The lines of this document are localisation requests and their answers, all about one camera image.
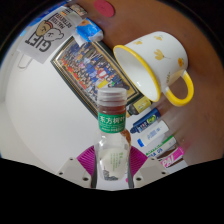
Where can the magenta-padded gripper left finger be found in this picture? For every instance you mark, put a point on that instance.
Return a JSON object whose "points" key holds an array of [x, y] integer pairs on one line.
{"points": [[73, 170]]}

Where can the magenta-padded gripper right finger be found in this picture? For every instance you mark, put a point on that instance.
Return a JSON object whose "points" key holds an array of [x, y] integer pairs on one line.
{"points": [[150, 170]]}

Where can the clear green-labelled drink bottle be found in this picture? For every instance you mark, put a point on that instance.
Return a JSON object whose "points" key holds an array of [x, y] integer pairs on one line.
{"points": [[112, 133]]}

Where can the white pink tall box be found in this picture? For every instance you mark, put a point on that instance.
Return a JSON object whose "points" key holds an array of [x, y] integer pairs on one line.
{"points": [[173, 156]]}

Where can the white green tall box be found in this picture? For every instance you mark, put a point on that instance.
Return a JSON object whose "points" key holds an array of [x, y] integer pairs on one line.
{"points": [[163, 146]]}

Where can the white blue-capped bottle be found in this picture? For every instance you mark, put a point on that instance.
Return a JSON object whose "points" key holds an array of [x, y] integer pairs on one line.
{"points": [[153, 133]]}

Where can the dark blue pump bottle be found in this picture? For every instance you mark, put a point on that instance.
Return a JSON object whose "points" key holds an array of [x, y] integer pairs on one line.
{"points": [[146, 120]]}

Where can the amber pump bottle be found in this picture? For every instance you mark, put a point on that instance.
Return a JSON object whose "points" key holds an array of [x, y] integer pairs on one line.
{"points": [[140, 106]]}

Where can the framed group photo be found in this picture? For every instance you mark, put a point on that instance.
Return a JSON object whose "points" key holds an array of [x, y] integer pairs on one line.
{"points": [[90, 70]]}

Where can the white yellow-rimmed enamel mug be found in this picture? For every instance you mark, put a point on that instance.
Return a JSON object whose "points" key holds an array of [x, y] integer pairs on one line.
{"points": [[156, 60]]}

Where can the white paper gift bag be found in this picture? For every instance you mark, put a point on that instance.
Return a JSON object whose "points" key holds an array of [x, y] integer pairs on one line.
{"points": [[46, 36]]}

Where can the blue tissue pack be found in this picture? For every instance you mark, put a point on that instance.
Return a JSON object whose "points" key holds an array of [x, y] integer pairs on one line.
{"points": [[88, 31]]}

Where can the small patterned pouch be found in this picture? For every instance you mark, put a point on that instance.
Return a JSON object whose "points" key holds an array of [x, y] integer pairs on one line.
{"points": [[78, 10]]}

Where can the flat round red coaster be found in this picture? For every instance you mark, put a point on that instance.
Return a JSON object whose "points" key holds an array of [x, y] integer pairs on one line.
{"points": [[104, 8]]}

